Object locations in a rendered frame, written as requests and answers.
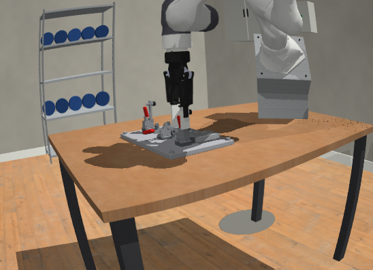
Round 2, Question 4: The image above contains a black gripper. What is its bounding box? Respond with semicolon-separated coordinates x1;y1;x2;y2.
163;51;194;130

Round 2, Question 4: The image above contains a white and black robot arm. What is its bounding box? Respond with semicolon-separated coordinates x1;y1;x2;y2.
161;0;305;75

